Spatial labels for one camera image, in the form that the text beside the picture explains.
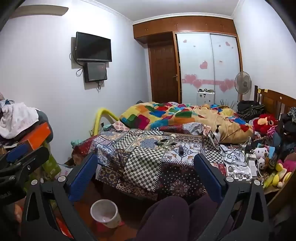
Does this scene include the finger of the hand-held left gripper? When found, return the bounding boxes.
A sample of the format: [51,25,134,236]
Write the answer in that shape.
[5,146,51,184]
[0,142,29,167]

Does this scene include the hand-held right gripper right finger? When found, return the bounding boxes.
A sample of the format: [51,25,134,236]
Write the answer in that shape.
[193,153,270,241]

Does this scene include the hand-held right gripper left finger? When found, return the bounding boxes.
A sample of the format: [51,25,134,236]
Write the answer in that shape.
[21,152,100,241]

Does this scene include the green bag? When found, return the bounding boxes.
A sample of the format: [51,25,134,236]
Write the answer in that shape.
[42,141,62,181]

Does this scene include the orange box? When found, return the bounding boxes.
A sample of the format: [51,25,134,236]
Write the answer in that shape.
[20,122,52,150]

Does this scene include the white handheld fan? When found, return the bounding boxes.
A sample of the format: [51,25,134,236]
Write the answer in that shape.
[223,151,248,167]

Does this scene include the white cloth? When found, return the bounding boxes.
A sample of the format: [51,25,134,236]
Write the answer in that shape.
[0,102,40,139]

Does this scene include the clear pump bottle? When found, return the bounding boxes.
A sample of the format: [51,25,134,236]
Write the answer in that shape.
[213,124,222,142]

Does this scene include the dark grey cushion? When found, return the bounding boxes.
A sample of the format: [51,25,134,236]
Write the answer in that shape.
[35,109,53,139]

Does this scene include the white waste bin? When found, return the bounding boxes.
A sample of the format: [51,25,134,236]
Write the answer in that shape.
[90,199,122,229]

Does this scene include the patterned bedsheet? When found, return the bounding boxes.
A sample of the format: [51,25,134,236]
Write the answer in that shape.
[72,123,228,201]

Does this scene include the person's legs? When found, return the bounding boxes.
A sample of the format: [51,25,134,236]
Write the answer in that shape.
[135,196,234,241]

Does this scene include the yellow plastic chair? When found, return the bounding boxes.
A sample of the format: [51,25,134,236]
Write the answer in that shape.
[94,107,119,136]

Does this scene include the yellow plush toy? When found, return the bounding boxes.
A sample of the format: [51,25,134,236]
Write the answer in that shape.
[262,162,293,188]

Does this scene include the colourful patchwork blanket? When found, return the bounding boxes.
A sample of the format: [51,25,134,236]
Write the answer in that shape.
[119,101,253,143]

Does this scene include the spiky green plant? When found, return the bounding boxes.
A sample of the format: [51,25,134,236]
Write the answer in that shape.
[218,99,237,109]

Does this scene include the red plush toy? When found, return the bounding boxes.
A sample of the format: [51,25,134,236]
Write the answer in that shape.
[253,113,278,135]

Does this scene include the black striped bag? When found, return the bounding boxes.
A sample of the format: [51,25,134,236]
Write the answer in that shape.
[236,100,266,121]

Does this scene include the pink plush toy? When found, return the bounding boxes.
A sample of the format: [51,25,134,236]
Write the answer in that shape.
[276,152,296,172]

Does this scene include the pile of dark clothes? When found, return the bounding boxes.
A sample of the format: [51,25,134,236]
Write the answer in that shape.
[277,108,296,153]

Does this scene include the wooden bed headboard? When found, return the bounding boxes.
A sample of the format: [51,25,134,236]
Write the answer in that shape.
[253,85,296,121]

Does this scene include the standing electric fan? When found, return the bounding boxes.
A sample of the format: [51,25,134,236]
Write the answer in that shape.
[235,71,252,102]

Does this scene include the brown wooden door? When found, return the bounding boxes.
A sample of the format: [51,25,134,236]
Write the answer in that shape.
[148,43,179,103]

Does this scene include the white sliding wardrobe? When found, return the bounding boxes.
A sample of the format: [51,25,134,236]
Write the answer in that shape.
[174,32,242,106]

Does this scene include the white air conditioner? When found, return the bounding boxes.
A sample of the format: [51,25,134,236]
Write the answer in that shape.
[9,5,69,19]

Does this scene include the wooden overhead cabinet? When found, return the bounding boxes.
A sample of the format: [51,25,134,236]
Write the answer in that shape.
[133,16,238,44]

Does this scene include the tangle of black cables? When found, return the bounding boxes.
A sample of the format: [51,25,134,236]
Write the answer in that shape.
[209,130,255,163]

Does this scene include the small black wall monitor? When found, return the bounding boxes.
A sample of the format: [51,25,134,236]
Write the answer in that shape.
[84,62,108,83]

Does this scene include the black wall television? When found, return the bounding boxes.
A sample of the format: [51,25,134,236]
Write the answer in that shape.
[76,32,112,62]

